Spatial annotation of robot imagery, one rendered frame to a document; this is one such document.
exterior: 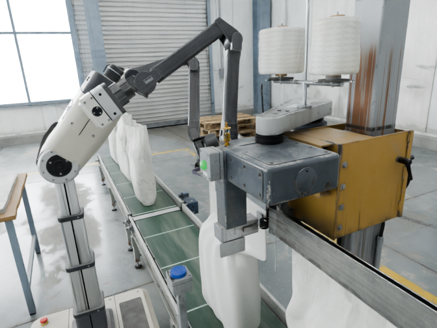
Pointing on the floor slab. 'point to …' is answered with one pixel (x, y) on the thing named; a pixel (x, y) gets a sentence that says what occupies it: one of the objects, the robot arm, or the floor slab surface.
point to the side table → (19, 191)
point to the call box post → (182, 310)
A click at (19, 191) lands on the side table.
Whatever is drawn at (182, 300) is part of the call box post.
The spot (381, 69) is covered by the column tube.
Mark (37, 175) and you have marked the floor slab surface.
